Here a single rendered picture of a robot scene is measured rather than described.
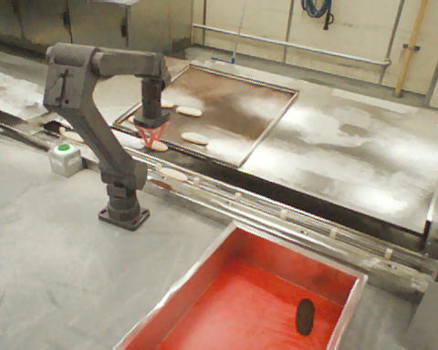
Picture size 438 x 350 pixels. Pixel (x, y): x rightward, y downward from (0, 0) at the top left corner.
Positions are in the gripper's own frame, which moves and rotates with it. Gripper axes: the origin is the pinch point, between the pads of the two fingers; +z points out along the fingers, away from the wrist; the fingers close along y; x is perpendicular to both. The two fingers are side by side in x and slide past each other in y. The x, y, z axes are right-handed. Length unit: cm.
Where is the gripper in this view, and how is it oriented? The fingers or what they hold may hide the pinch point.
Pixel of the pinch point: (152, 141)
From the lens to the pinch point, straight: 129.6
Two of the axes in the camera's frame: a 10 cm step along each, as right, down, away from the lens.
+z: -0.5, 8.3, 5.6
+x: 8.7, 3.2, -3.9
